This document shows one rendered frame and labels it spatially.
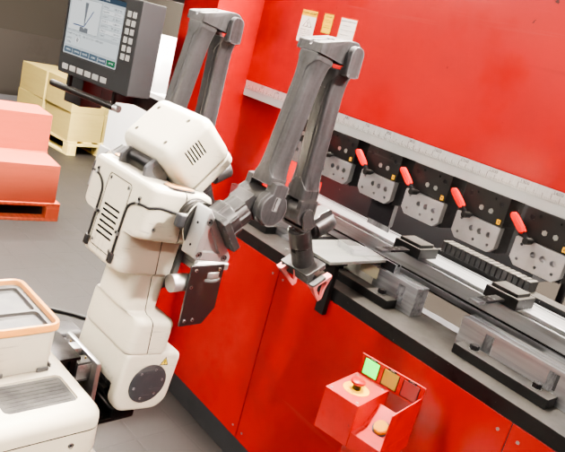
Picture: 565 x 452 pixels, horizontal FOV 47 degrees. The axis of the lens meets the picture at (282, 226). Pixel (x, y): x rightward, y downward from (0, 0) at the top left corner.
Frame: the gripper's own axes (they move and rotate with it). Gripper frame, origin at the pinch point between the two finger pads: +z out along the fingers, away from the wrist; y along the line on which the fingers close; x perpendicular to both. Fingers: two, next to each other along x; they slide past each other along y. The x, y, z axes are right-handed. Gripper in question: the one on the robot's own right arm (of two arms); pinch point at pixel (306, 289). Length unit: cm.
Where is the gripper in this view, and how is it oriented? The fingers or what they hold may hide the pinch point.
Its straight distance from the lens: 170.0
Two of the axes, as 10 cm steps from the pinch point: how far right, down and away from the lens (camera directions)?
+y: -6.6, -3.6, 6.6
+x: -7.5, 4.3, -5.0
